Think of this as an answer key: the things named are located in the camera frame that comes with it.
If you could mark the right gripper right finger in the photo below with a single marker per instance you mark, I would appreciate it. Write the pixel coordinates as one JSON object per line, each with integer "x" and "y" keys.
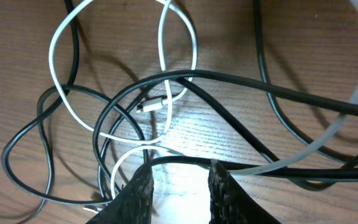
{"x": 230, "y": 203}

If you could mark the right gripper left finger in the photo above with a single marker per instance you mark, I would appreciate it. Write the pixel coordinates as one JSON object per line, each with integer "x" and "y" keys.
{"x": 133, "y": 205}

